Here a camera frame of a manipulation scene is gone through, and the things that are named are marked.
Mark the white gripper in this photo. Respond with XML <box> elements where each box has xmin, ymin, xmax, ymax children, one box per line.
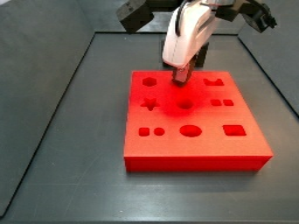
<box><xmin>163</xmin><ymin>0</ymin><xmax>217</xmax><ymax>85</ymax></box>

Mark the red shape-sorter block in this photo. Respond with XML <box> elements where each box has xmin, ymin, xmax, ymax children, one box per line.
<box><xmin>124</xmin><ymin>71</ymin><xmax>274</xmax><ymax>172</ymax></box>

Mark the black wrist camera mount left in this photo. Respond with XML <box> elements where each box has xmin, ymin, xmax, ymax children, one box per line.
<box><xmin>116</xmin><ymin>0</ymin><xmax>155</xmax><ymax>33</ymax></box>

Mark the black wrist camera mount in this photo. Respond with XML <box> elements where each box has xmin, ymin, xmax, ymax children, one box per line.
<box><xmin>116</xmin><ymin>0</ymin><xmax>155</xmax><ymax>33</ymax></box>
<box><xmin>215</xmin><ymin>0</ymin><xmax>276</xmax><ymax>33</ymax></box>

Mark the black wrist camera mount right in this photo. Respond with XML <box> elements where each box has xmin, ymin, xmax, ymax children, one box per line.
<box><xmin>215</xmin><ymin>0</ymin><xmax>276</xmax><ymax>33</ymax></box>

